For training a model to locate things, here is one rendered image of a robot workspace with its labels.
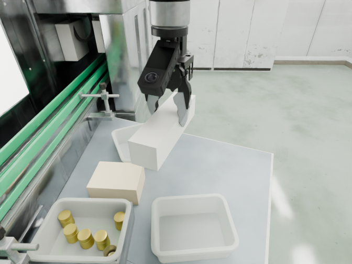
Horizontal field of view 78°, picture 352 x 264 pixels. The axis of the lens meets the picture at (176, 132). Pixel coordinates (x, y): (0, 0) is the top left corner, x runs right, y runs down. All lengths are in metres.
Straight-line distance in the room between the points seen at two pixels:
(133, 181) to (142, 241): 0.18
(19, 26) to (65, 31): 0.26
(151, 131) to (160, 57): 0.15
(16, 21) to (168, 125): 0.81
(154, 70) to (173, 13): 0.10
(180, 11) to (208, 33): 3.47
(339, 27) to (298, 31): 0.69
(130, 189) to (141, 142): 0.32
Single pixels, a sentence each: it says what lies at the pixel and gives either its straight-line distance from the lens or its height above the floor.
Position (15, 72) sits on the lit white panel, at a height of 1.09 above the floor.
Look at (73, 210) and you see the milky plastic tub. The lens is 0.76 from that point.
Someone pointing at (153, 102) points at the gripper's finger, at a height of 1.14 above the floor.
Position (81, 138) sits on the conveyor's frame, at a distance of 1.00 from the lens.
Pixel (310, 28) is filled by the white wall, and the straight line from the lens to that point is 4.88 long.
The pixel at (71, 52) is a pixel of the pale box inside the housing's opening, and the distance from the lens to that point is 1.34.
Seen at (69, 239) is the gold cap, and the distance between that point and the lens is 0.71.
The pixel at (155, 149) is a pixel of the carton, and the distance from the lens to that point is 0.41.
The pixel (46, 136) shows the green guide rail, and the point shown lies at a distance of 0.82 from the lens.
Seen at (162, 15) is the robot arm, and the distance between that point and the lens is 0.42.
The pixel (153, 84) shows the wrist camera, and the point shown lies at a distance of 0.38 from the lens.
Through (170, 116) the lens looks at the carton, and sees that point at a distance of 0.50.
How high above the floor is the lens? 1.37
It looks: 35 degrees down
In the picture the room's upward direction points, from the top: straight up
